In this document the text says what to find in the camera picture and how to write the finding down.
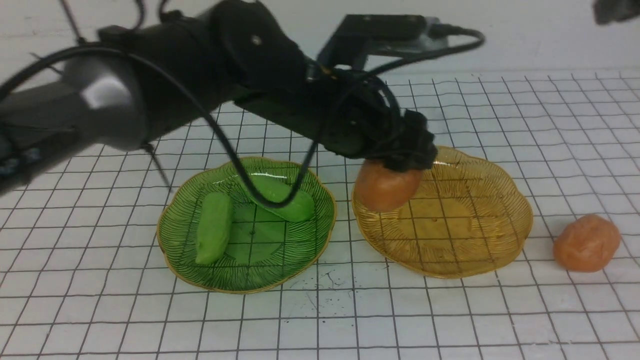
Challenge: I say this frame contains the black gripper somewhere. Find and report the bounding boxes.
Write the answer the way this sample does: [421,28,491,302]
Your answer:
[235,64,438,173]

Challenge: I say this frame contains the orange potato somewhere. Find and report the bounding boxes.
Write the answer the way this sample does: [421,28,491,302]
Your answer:
[553,213,622,272]
[353,159,423,213]

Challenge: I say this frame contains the green cucumber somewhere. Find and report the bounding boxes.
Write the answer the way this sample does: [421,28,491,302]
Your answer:
[242,174,316,223]
[195,193,234,265]

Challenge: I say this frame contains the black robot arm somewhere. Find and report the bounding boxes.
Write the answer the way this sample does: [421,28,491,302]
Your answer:
[1,0,444,194]

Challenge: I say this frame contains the amber glass plate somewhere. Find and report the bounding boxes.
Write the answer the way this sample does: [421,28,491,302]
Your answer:
[352,146,534,279]

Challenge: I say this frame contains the green glass plate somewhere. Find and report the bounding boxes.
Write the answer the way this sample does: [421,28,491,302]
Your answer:
[157,162,338,294]

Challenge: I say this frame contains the white grid table mat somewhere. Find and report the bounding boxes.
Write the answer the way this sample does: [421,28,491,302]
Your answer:
[0,70,640,360]

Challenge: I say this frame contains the black cable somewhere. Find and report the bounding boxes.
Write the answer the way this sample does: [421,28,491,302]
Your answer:
[0,25,487,210]

